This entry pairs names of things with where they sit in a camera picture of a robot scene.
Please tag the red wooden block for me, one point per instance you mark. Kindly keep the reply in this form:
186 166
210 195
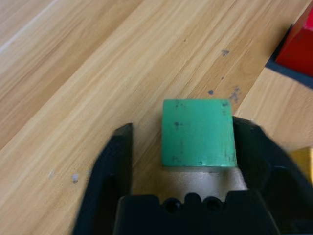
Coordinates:
298 46

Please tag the red cube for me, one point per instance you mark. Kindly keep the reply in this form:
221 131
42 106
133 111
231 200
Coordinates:
291 73

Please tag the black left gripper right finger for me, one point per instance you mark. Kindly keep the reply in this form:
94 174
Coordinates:
274 176

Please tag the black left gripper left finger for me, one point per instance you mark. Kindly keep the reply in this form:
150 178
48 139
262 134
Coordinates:
110 171

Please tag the green wooden block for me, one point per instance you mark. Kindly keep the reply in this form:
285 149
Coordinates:
198 132

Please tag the yellow wooden block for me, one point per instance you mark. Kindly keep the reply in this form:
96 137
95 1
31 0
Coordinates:
304 161

